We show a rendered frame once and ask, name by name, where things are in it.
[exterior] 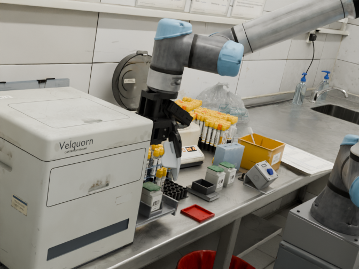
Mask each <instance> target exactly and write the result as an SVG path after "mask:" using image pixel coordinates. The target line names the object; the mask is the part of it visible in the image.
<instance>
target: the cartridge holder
mask: <svg viewBox="0 0 359 269"><path fill-rule="evenodd" d="M186 188H187V189H188V192H191V193H193V194H195V195H197V196H199V197H201V198H203V199H205V200H206V201H208V202H210V201H212V200H214V199H217V198H219V197H220V193H218V192H216V191H215V190H216V185H215V184H213V183H211V182H209V181H206V180H204V179H202V178H201V179H198V180H195V181H193V182H192V184H191V185H188V186H186Z"/></svg>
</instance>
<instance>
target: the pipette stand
mask: <svg viewBox="0 0 359 269"><path fill-rule="evenodd" d="M230 144H231V143H228V144H221V145H217V146H216V151H215V156H214V161H213V165H216V166H218V165H219V163H221V162H225V161H226V162H229V163H231V164H233V165H235V169H237V170H236V175H235V176H237V175H242V172H241V171H239V168H240V164H241V159H242V156H243V152H244V148H245V146H243V145H241V144H239V143H232V146H230Z"/></svg>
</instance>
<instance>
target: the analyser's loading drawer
mask: <svg viewBox="0 0 359 269"><path fill-rule="evenodd" d="M177 207H178V201H177V200H175V199H173V198H171V197H169V196H167V195H165V194H163V195H162V199H161V204H160V210H158V211H155V212H152V213H151V209H152V207H151V206H150V205H148V204H146V203H144V202H143V201H141V202H140V206H139V212H138V218H137V224H136V228H137V227H140V226H142V225H145V224H147V223H149V222H152V221H154V220H157V219H159V218H161V217H164V216H166V215H169V214H172V215H173V216H175V215H176V212H177Z"/></svg>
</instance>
